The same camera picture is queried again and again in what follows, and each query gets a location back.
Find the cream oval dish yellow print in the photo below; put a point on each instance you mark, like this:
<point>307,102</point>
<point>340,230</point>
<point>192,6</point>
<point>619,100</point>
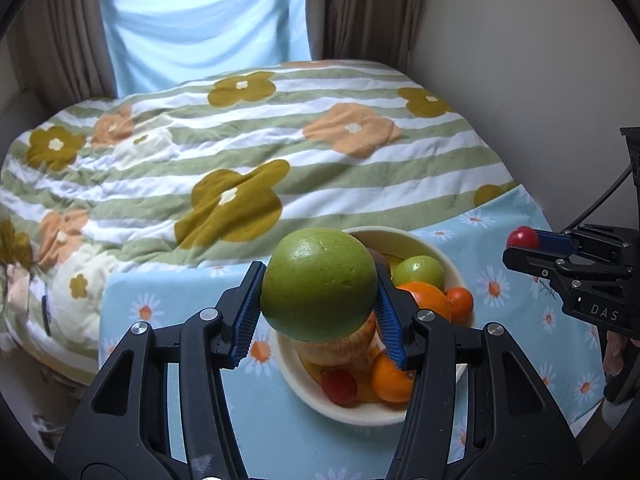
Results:
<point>300,385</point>

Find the large cracked russet apple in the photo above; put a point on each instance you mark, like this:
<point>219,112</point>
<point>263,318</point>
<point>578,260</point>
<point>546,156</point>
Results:
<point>340,350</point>

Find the large orange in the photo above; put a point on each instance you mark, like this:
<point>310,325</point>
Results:
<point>430,300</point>

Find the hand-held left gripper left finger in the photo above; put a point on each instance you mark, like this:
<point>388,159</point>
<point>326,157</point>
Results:
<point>245,320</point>

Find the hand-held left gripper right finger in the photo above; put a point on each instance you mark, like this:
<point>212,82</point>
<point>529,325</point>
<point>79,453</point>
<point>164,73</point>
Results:
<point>392,330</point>

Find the green striped floral blanket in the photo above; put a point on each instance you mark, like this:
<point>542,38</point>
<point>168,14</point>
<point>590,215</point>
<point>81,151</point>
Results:
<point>200,150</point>

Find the light blue window cloth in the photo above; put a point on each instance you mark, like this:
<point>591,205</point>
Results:
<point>210,20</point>

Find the small green round fruit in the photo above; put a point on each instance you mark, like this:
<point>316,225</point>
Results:
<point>417,272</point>

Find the light blue daisy tablecloth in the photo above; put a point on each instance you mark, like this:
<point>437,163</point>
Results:
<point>250,410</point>

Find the small orange tangerine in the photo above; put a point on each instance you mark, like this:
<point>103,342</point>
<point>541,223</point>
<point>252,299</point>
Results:
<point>460,305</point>

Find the brown curtain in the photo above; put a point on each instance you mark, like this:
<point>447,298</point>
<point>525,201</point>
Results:
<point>55,35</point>
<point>365,10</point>

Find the medium orange tangerine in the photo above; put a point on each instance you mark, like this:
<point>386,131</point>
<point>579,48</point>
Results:
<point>390,382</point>

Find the person's right hand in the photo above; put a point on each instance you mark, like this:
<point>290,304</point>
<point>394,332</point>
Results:
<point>613,355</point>

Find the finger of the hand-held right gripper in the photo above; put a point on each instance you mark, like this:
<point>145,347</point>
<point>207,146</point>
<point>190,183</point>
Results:
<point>530,260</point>
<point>555,242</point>

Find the brown kiwi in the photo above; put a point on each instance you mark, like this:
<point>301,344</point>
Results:
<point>388,262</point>

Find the large green apple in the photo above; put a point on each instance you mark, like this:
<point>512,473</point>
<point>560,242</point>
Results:
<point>320,285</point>

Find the small red tomato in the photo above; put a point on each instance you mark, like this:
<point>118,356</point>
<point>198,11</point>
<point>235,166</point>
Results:
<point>339,387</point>
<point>521,237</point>

